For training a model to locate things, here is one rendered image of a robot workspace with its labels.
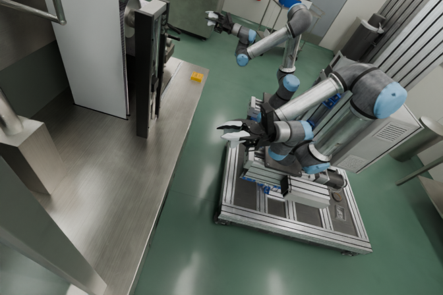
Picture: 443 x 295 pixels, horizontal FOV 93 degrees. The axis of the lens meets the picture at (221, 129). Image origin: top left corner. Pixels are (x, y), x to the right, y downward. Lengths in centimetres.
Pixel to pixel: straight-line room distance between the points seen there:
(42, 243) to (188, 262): 148
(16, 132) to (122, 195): 37
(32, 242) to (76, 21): 75
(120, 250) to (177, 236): 98
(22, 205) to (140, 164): 72
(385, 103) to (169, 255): 152
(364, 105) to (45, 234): 89
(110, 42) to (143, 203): 58
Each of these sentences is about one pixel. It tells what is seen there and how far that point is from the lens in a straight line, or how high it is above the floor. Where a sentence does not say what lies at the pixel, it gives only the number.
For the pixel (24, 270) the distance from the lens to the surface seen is 34.
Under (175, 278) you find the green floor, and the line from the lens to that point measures 171.
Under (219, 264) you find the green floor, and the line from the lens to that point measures 178.
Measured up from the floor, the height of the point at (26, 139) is 117.
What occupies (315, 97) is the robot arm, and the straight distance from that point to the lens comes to 92.
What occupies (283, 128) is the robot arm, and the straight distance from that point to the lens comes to 75.
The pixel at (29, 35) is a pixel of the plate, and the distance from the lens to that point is 107.
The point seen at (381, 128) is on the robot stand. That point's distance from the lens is 140.
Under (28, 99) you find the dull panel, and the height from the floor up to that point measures 98.
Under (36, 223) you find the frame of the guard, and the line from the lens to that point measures 28.
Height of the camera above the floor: 169
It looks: 44 degrees down
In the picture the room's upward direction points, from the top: 23 degrees clockwise
